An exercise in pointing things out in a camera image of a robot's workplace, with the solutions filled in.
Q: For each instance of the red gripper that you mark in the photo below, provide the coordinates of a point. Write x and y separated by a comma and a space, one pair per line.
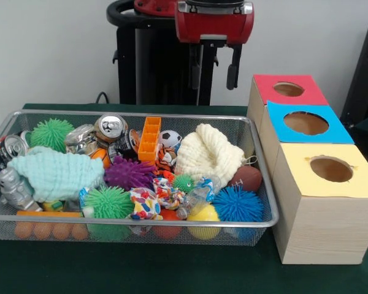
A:
214, 26

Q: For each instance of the green spiky ball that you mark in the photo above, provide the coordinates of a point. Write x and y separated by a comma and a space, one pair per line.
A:
50, 133
107, 202

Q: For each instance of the wooden box with three holes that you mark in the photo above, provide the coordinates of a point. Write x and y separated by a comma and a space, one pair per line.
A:
325, 229

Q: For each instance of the small soccer ball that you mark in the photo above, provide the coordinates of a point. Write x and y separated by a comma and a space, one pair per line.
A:
170, 139

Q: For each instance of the black flat panel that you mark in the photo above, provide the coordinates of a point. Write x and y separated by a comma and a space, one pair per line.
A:
365, 67

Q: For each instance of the orange plastic block tray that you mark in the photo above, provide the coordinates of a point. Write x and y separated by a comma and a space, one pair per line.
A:
149, 137

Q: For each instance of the multicolour patterned cloth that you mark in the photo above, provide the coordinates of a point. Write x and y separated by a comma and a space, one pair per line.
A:
145, 204
168, 193

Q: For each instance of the blue spiky ball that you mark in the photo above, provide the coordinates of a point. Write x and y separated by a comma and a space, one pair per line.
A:
237, 204

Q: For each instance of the brown toy football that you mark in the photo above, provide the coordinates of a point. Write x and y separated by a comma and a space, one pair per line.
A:
246, 179

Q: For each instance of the purple spiky ball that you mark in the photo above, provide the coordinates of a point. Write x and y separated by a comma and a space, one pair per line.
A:
127, 174

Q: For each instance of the mint green cloth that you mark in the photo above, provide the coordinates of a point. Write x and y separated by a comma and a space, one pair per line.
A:
58, 174

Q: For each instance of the cream knitted cloth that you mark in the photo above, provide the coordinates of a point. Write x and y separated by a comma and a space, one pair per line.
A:
208, 153

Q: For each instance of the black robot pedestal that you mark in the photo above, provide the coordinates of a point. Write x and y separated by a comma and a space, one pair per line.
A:
159, 67

